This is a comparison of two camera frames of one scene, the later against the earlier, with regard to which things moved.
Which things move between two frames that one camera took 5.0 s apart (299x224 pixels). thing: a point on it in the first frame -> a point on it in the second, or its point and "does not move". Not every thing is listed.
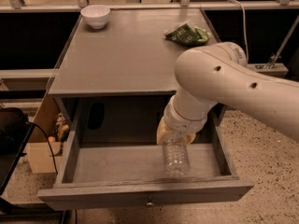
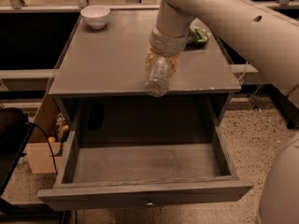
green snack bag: [186, 35] does not move
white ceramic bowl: [95, 15] does not move
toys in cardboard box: [61, 130] does not move
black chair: [15, 130] does not move
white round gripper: [183, 123] -> [165, 44]
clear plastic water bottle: [176, 157] -> [158, 78]
